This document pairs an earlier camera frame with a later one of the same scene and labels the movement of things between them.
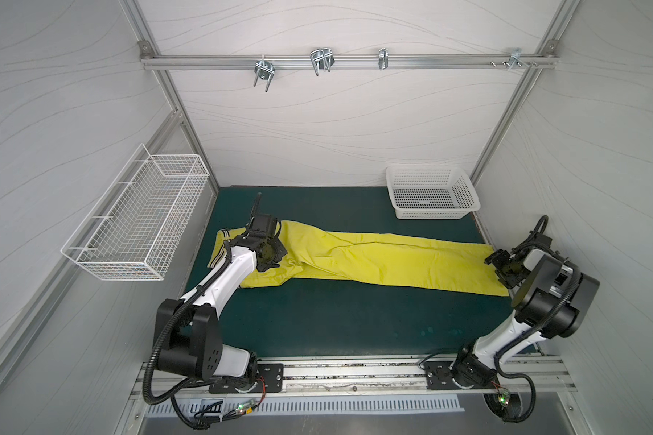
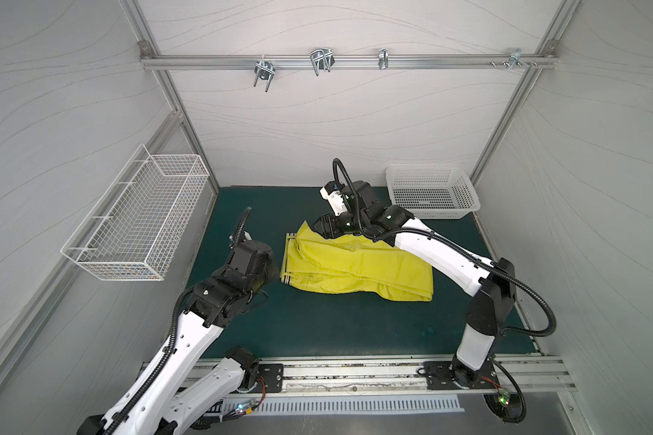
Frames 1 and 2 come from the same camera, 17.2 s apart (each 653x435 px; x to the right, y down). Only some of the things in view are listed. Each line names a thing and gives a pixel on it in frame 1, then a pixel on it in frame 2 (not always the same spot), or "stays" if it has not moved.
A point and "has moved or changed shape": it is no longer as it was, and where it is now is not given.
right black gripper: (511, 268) -> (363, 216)
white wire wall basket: (128, 232) stays
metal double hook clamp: (322, 59) stays
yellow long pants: (317, 258) has moved or changed shape
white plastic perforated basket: (430, 193) stays
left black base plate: (270, 380) stays
